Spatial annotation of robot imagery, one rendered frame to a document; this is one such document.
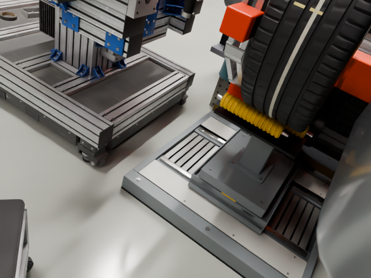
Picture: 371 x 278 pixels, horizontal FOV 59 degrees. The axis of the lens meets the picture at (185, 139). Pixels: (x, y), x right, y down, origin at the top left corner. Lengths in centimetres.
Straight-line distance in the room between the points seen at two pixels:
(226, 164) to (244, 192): 16
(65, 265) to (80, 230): 14
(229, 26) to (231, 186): 66
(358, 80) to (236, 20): 96
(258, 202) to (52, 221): 78
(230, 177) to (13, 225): 80
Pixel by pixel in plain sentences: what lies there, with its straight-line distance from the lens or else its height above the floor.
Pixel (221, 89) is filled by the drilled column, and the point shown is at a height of 15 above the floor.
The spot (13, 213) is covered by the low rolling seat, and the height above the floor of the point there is 34.
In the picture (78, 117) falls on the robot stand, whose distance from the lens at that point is 144.
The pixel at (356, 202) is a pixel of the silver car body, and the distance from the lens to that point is 45.
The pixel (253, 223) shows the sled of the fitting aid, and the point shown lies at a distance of 137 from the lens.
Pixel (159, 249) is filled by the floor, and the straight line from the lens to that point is 132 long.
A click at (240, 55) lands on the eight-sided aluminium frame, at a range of 99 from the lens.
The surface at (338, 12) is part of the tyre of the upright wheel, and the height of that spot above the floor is 96.
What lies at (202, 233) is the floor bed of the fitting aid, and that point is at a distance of 131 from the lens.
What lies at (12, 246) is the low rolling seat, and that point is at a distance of 91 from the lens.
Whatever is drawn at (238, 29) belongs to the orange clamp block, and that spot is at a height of 84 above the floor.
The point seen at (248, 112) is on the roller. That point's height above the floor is 53.
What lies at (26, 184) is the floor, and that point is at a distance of 148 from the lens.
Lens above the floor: 110
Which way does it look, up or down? 37 degrees down
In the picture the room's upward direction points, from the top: 19 degrees clockwise
